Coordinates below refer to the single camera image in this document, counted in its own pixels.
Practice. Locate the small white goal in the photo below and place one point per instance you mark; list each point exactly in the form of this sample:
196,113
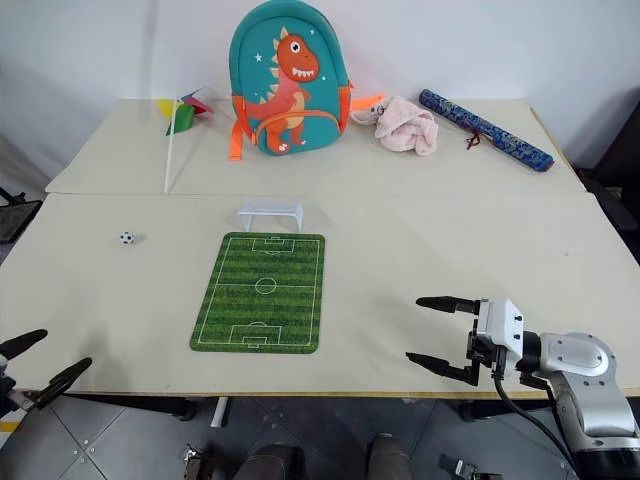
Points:
270,208

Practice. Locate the colourful pinwheel with white stick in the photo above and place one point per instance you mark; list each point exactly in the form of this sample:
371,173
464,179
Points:
185,114

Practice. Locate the black chair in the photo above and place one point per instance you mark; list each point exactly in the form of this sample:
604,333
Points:
610,195
17,215

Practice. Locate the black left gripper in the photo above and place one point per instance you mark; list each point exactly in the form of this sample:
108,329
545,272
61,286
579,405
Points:
9,395

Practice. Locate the black metal clamp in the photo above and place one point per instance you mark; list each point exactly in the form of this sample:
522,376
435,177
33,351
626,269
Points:
459,467
191,462

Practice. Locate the dark rounded shape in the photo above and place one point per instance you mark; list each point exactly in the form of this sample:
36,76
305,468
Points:
272,462
389,457

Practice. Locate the blue patterned rolled tube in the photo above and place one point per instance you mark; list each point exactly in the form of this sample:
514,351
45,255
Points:
492,131

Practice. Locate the white plush toy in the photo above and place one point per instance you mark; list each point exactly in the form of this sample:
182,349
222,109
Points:
364,116

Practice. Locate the black table frame bar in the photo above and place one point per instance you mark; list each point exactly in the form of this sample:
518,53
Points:
135,406

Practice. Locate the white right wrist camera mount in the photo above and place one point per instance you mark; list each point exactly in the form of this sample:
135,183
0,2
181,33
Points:
502,325

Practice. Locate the tiny soccer ball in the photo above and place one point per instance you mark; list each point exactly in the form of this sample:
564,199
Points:
127,238

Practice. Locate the teal dinosaur backpack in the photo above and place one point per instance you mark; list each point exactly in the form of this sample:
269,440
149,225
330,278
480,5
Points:
290,75

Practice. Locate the pink towel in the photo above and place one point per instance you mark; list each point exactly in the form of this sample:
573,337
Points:
406,127

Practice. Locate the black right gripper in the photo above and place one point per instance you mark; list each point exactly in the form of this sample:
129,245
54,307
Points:
481,356

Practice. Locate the green soccer field mat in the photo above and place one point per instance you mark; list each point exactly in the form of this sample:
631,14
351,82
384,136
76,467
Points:
260,295

